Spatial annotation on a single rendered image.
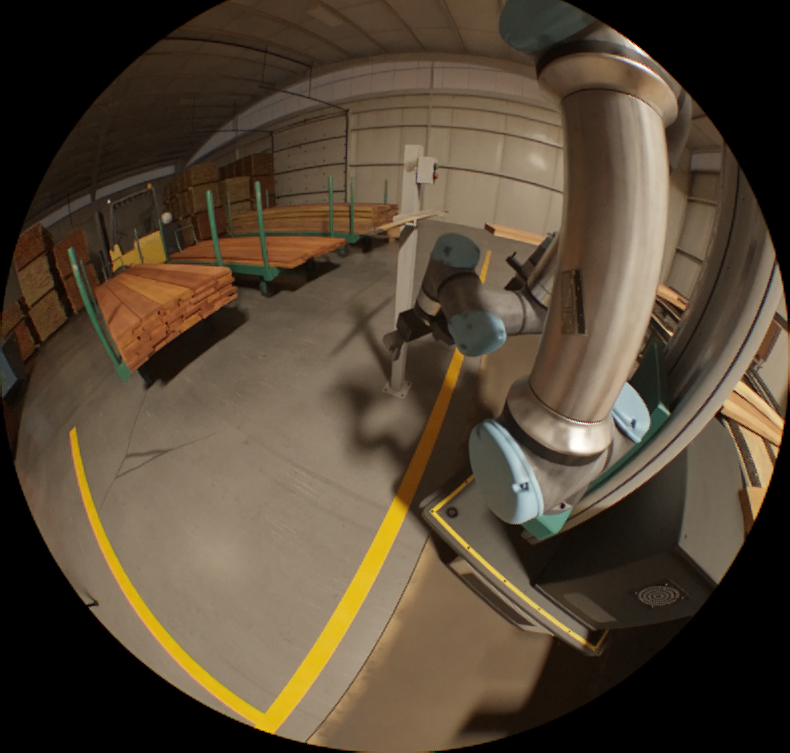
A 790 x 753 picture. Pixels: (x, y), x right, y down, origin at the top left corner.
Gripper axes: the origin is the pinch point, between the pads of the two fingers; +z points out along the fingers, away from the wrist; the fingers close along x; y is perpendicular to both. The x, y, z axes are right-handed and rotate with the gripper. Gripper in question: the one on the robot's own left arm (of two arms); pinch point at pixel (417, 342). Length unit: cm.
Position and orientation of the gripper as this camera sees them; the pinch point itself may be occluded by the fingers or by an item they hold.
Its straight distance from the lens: 62.8
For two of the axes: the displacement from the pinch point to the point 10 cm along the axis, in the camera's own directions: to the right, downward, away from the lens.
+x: -8.6, 3.8, -3.3
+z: -1.4, 4.5, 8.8
